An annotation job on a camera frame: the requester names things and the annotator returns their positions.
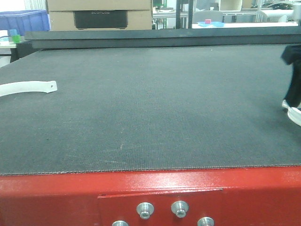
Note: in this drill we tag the silver bolt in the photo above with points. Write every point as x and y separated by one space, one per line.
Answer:
205 221
120 223
180 208
145 210

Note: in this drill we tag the silver bolt lower right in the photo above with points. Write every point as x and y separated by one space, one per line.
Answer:
205 221

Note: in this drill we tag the blue plastic crate on table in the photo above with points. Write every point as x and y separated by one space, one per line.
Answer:
24 21

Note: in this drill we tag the silver bolt lower left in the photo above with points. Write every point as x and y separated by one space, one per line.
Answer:
120 223

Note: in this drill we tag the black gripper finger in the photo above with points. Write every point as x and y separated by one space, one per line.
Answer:
292 56

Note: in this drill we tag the blue tray under cube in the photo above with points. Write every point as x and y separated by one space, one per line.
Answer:
212 24

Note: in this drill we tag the large cardboard box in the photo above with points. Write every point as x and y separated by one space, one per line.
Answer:
72 15

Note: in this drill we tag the blue and green stacked cups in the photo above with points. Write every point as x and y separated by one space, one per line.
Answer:
15 36

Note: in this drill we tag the red metal base frame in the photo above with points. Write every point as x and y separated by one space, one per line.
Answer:
232 197

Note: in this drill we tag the white curved PVC pipe piece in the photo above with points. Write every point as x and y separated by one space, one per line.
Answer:
28 86

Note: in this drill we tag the silver bolt middle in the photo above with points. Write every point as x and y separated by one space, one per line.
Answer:
180 208

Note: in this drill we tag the black raised table rail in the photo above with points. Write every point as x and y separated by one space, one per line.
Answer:
165 37

